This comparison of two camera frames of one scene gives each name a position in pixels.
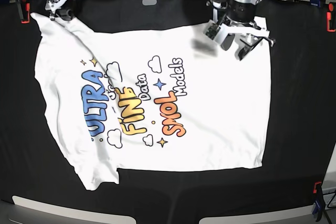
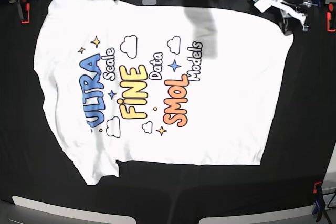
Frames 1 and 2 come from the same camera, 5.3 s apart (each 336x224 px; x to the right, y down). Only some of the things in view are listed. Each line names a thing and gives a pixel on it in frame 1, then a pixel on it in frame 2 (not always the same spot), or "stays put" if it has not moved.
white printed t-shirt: (151, 97) stays put
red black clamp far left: (25, 7) stays put
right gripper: (250, 32) → (292, 9)
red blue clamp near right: (319, 203) stays put
